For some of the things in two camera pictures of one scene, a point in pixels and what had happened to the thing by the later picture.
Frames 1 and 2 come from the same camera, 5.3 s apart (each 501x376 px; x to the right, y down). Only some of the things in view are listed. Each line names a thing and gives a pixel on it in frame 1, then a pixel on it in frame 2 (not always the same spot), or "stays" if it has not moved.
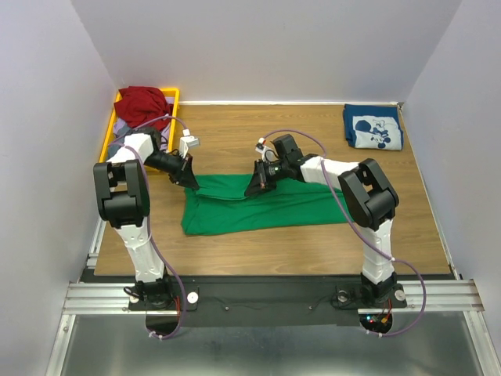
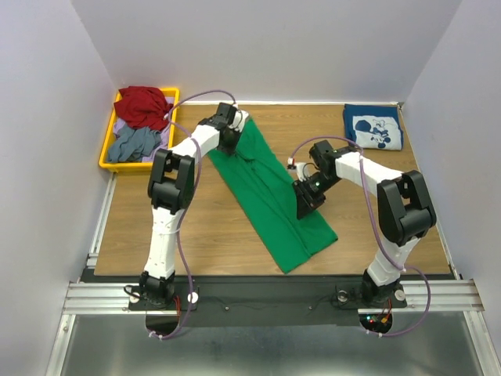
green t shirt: x=219 y=204 to x=264 y=187
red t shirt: x=138 y=105 stays
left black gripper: x=182 y=168 to x=228 y=142
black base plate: x=265 y=301 stays
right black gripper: x=261 y=177 to x=308 y=197
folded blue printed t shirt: x=373 y=126 stays
